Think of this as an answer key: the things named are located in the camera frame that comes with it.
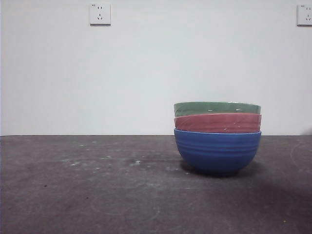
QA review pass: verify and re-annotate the red ribbed bowl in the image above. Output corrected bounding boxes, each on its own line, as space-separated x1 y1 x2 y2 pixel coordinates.
174 113 262 134

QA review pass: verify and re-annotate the green ribbed bowl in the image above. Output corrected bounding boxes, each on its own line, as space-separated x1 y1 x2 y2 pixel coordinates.
174 101 262 117

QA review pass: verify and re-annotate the blue ribbed bowl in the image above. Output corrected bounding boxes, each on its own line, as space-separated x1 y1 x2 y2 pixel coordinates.
174 128 262 176

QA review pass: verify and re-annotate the white wall socket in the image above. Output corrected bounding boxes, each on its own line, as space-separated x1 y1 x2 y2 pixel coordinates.
296 4 312 27
89 3 112 26

